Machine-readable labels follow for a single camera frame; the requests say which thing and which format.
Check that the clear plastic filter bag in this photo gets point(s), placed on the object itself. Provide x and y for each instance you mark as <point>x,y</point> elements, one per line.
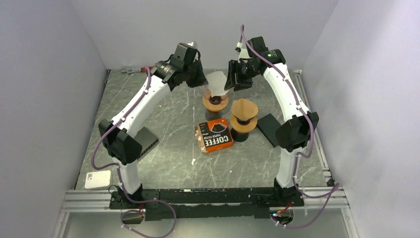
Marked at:
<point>214,100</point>

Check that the aluminium frame rail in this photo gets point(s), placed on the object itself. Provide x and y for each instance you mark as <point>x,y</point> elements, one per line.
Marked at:
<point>99,200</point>

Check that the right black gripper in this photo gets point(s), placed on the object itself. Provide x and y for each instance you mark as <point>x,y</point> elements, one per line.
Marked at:
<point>231,81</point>

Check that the white paper coffee filter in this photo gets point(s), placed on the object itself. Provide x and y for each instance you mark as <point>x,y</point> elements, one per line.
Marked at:
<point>216,83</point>

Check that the black flat box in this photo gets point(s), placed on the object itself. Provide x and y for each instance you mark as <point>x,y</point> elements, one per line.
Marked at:
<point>147,140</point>
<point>268,126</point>

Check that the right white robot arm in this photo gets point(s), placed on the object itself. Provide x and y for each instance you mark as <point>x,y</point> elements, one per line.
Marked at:
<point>299,122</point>

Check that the white small box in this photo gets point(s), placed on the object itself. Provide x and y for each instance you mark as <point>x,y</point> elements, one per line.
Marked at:
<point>97,179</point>

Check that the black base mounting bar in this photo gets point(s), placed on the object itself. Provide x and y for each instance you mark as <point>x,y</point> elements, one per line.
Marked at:
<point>158,204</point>

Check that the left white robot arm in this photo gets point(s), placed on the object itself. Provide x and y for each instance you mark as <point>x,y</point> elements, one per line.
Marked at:
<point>124,136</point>

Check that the orange coffee filter box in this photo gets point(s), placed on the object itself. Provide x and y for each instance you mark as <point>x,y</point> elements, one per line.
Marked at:
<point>213,135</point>

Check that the brown paper coffee filter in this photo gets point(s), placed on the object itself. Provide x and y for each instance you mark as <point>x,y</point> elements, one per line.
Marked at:
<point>244,109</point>

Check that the left black flat box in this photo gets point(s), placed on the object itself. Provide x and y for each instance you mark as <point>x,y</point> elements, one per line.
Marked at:
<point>147,140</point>

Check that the blue ribbed glass dripper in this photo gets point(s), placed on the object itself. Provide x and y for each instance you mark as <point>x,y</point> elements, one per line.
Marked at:
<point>244,122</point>

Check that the black server base cup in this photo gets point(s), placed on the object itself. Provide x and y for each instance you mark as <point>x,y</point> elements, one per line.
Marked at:
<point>239,136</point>

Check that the orange handled wrench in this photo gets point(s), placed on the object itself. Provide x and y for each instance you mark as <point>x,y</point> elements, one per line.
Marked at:
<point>129,71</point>

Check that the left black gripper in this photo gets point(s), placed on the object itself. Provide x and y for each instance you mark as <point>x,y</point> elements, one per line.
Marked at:
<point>201,81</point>

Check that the right black flat box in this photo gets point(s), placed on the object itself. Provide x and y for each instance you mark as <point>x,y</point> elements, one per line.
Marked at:
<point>268,126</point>

